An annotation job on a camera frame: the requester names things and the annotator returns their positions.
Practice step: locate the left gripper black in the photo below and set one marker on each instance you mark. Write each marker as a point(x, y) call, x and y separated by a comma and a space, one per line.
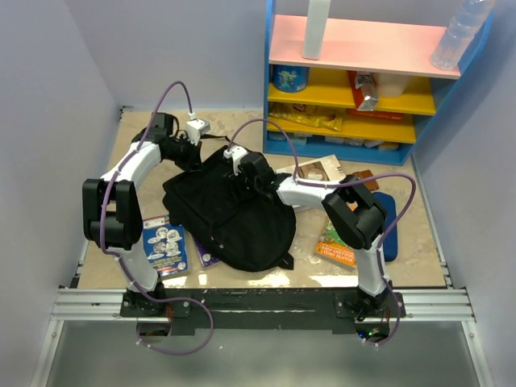
point(194, 162)

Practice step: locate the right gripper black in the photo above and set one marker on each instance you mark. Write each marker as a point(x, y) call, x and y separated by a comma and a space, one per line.
point(241, 172)

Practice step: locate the black student backpack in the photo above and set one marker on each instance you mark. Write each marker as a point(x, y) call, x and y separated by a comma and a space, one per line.
point(245, 230)

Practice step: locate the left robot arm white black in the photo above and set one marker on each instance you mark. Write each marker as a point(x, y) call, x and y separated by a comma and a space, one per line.
point(111, 213)

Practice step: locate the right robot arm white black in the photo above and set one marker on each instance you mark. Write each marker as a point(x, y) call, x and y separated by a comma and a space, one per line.
point(356, 215)

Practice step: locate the yellow chips bag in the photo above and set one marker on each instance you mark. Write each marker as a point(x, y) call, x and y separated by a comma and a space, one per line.
point(308, 115)

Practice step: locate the white coffee cover book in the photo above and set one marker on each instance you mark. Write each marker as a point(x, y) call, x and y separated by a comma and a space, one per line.
point(326, 171)

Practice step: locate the blue cartoon book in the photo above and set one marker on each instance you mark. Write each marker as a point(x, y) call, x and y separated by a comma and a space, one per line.
point(165, 247)

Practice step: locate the purple book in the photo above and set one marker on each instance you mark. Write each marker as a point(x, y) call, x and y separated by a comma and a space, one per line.
point(207, 260)

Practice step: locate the blue round tin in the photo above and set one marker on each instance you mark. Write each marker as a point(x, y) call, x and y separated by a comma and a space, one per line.
point(290, 79)

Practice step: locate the orange treehouse book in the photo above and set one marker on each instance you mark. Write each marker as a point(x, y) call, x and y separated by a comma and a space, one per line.
point(332, 248)

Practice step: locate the red flat packet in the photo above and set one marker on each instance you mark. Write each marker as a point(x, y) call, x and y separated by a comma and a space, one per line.
point(392, 116)

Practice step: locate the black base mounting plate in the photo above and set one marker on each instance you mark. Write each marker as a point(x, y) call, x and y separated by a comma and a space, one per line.
point(339, 310)

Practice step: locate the colourful wooden shelf unit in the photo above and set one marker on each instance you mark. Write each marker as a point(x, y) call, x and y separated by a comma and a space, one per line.
point(375, 47)

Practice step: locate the white plastic tub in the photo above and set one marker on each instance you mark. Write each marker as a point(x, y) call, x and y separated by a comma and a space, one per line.
point(390, 85)

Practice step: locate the white tall bottle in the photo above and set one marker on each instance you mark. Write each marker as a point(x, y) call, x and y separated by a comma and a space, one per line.
point(316, 21)

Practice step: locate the clear plastic water bottle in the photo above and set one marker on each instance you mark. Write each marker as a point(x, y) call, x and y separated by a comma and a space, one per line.
point(461, 30)

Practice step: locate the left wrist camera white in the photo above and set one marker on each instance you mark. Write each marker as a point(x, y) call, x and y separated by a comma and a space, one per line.
point(195, 129)

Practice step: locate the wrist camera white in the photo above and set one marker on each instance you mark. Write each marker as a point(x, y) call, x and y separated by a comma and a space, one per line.
point(195, 129)
point(235, 154)

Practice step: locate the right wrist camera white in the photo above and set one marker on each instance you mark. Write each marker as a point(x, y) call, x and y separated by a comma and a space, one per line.
point(235, 154)

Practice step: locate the aluminium rail frame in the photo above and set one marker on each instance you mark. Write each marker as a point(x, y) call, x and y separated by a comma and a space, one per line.
point(437, 344)

